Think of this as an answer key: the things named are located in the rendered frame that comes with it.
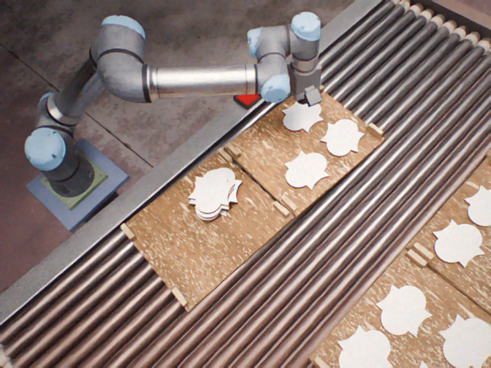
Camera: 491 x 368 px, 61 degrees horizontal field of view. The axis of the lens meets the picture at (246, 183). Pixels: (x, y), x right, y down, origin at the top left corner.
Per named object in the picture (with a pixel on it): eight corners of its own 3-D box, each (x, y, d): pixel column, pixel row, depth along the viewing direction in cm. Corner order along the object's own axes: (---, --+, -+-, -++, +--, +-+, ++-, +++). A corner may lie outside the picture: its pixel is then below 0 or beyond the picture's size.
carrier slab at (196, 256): (121, 228, 131) (120, 227, 130) (221, 151, 142) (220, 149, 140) (188, 312, 117) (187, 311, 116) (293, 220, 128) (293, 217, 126)
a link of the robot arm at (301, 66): (324, 55, 116) (297, 66, 115) (322, 67, 120) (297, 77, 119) (310, 39, 119) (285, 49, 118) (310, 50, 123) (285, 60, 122)
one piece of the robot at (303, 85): (303, 82, 115) (302, 118, 129) (332, 70, 116) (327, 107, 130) (283, 54, 120) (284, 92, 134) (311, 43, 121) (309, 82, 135)
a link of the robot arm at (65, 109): (27, 141, 133) (111, 44, 100) (33, 103, 140) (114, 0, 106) (64, 152, 141) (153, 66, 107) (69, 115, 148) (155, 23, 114)
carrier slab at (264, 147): (223, 150, 142) (223, 147, 141) (310, 84, 152) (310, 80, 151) (295, 218, 128) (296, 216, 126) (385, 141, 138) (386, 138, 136)
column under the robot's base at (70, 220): (100, 261, 225) (3, 188, 149) (150, 212, 237) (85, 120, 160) (146, 308, 211) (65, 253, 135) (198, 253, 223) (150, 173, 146)
